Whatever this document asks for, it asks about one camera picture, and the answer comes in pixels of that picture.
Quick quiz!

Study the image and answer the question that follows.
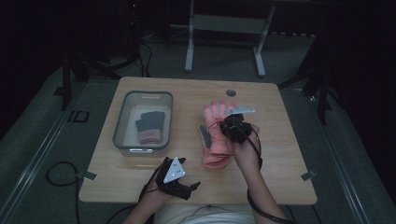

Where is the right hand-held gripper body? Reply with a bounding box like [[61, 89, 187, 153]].
[[219, 105, 257, 145]]

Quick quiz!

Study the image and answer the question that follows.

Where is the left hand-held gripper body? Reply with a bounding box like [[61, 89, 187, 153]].
[[154, 156, 192, 201]]

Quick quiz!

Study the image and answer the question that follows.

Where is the pink padded glove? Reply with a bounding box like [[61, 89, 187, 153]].
[[198, 123, 235, 170], [203, 99, 238, 157]]

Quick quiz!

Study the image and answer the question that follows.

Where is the grey and pink knitted glove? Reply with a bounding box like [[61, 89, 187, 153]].
[[134, 110, 166, 146]]

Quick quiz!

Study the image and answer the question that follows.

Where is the grey plastic bin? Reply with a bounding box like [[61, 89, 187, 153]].
[[112, 90, 174, 158]]

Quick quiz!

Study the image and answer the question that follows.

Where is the person's right hand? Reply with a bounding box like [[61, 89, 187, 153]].
[[233, 123, 263, 172]]

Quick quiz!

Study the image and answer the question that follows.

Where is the person's left hand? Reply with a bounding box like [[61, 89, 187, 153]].
[[140, 177, 171, 204]]

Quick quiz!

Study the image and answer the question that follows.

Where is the person's white shirt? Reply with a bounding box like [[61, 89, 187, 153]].
[[153, 203, 257, 224]]

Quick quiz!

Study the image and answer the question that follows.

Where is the metal table edge clip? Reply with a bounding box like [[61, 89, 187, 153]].
[[300, 170, 318, 182], [76, 171, 98, 182]]

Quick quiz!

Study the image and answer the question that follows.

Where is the black tripod stand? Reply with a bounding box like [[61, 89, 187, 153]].
[[60, 52, 123, 112], [277, 29, 333, 126]]

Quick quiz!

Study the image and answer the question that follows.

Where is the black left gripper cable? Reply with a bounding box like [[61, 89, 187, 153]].
[[105, 162, 166, 224]]

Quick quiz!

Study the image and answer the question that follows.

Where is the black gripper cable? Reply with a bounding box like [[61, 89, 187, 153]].
[[105, 162, 166, 224], [232, 119, 297, 224]]

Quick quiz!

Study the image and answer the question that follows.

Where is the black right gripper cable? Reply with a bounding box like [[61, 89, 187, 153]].
[[232, 119, 297, 224]]

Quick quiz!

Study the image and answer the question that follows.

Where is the black floor cable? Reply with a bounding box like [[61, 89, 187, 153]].
[[45, 161, 82, 224]]

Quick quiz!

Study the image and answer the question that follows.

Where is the white metal frame stand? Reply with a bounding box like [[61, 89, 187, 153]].
[[184, 0, 277, 78]]

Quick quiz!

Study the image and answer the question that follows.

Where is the black background cable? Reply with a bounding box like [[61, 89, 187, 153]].
[[135, 39, 154, 78]]

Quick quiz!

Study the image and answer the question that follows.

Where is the black floor bracket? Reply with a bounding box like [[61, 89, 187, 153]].
[[66, 109, 91, 123]]

